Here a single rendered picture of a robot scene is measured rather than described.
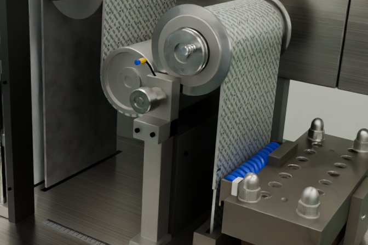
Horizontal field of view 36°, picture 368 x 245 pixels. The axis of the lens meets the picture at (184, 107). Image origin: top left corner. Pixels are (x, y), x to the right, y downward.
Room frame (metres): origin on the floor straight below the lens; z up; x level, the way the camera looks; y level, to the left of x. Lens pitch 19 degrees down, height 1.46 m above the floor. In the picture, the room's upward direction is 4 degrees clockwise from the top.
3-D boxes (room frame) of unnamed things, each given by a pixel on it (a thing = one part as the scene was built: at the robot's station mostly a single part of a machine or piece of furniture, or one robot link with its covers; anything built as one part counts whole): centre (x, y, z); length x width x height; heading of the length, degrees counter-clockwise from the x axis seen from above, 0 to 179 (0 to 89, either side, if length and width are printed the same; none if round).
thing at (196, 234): (0.97, -0.12, 0.92); 0.28 x 0.04 x 0.04; 150
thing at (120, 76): (1.06, 0.04, 1.18); 0.26 x 0.12 x 0.12; 150
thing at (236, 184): (0.84, -0.10, 1.04); 0.02 x 0.01 x 0.02; 150
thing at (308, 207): (0.79, -0.20, 1.05); 0.04 x 0.04 x 0.04
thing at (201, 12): (0.90, 0.00, 1.25); 0.15 x 0.01 x 0.15; 60
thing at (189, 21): (1.00, -0.07, 1.25); 0.26 x 0.12 x 0.12; 150
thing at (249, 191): (0.83, -0.11, 1.05); 0.04 x 0.04 x 0.04
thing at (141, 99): (0.85, 0.06, 1.18); 0.04 x 0.02 x 0.04; 60
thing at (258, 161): (0.96, -0.14, 1.03); 0.21 x 0.04 x 0.03; 150
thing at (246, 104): (0.97, -0.12, 1.11); 0.23 x 0.01 x 0.18; 150
